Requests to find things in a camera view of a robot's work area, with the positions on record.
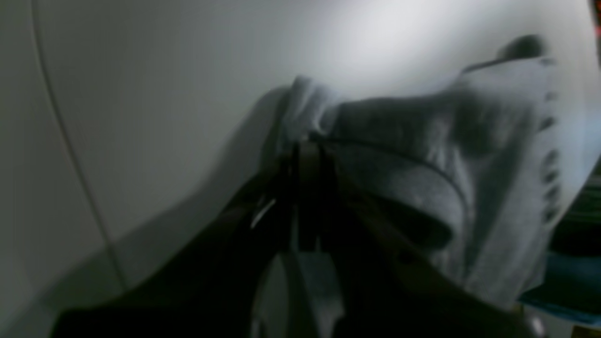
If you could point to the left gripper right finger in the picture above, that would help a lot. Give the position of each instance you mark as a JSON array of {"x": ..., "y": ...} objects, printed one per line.
[{"x": 363, "y": 279}]

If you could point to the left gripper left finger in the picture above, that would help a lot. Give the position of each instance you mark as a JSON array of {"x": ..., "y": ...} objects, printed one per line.
[{"x": 209, "y": 289}]

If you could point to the grey T-shirt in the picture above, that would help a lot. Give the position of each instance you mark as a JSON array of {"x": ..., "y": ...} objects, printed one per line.
[{"x": 469, "y": 172}]

